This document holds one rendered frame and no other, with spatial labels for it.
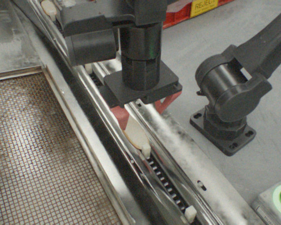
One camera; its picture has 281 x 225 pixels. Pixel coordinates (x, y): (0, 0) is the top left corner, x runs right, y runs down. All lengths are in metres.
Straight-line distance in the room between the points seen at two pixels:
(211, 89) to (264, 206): 0.20
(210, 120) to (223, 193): 0.15
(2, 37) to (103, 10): 0.49
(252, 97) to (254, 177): 0.17
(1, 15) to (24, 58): 0.22
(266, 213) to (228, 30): 0.60
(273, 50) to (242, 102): 0.09
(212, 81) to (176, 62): 0.29
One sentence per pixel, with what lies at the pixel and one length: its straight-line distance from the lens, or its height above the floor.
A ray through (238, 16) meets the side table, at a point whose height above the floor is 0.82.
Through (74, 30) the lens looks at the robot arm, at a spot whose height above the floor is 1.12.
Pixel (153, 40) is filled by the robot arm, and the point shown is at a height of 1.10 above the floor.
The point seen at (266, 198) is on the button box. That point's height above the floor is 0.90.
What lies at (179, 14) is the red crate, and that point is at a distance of 0.93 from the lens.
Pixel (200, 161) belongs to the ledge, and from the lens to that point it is 0.53.
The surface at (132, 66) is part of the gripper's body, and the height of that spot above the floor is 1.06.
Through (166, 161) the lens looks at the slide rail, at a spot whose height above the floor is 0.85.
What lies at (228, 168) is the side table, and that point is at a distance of 0.59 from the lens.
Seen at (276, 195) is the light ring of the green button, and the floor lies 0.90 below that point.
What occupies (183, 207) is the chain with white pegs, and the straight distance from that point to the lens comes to 0.51.
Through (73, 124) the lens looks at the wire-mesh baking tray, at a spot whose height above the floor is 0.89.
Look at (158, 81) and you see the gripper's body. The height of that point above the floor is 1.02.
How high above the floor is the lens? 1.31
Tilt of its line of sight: 49 degrees down
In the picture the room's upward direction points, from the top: straight up
